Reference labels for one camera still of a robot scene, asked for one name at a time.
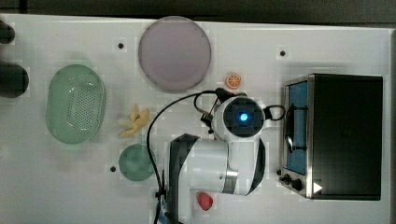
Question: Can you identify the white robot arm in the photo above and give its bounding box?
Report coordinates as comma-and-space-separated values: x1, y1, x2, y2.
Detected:
162, 96, 272, 224

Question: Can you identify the red apple toy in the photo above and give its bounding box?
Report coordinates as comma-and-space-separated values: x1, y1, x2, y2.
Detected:
197, 192, 213, 211

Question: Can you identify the grey round plate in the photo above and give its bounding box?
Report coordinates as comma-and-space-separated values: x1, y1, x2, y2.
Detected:
138, 16, 211, 91

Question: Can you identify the peeled banana toy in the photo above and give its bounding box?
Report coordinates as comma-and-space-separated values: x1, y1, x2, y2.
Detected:
118, 105, 149, 137

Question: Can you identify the green mug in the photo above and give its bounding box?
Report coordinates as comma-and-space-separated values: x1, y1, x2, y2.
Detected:
119, 144, 154, 182

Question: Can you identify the orange slice toy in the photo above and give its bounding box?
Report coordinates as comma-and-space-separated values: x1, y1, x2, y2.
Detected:
224, 73, 242, 90

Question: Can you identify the green perforated colander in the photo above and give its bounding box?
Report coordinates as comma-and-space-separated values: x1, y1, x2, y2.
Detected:
46, 64, 106, 145

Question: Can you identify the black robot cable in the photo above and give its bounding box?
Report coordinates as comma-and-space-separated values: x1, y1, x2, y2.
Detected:
146, 88, 286, 224

